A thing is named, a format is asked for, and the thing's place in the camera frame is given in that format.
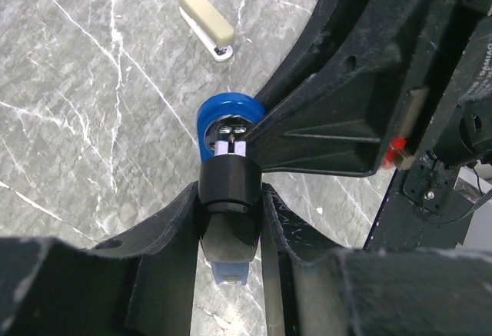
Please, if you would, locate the beige white stapler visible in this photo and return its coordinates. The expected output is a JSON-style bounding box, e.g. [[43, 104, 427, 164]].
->
[[178, 0, 235, 62]]

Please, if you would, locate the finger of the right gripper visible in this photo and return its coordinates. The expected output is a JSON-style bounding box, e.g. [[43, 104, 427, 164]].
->
[[256, 0, 437, 109], [245, 43, 429, 177]]

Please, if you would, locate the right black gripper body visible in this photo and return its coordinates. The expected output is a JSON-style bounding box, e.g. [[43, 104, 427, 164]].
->
[[364, 0, 491, 250]]

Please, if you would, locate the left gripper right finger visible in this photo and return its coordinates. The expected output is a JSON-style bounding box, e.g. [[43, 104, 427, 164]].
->
[[261, 184, 491, 335]]

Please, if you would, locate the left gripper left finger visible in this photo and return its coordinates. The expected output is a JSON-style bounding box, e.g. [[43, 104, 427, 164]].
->
[[1, 184, 198, 335]]

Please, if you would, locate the blue black stapler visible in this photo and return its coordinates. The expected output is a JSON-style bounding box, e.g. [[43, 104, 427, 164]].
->
[[195, 92, 265, 286]]

